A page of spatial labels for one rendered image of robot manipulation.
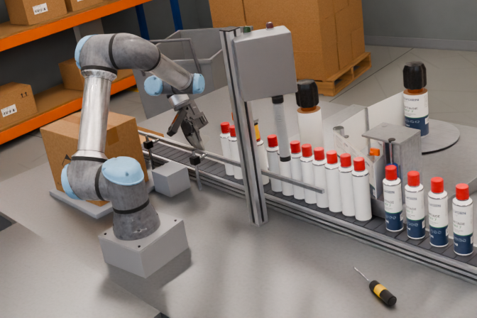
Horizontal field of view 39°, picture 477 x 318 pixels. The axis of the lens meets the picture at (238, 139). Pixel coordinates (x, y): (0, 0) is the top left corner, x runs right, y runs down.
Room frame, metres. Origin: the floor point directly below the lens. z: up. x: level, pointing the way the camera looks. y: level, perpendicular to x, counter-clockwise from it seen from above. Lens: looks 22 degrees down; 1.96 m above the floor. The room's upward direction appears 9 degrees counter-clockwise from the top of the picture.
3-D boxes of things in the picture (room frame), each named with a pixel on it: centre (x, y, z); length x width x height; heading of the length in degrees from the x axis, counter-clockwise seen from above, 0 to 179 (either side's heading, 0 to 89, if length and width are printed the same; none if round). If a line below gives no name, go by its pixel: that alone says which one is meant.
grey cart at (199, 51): (4.70, 0.22, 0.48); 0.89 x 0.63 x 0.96; 156
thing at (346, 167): (1.87, -0.31, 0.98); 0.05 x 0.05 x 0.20
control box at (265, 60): (1.98, -0.11, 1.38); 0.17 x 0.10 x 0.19; 95
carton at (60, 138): (2.44, 0.56, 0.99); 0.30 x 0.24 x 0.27; 44
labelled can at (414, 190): (1.68, -0.47, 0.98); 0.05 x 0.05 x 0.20
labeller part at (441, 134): (2.36, -0.68, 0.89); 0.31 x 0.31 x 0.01
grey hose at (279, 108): (1.93, -0.14, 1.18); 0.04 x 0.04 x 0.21
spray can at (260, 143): (2.18, -0.06, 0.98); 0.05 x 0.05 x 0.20
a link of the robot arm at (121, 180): (1.90, 0.37, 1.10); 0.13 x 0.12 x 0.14; 67
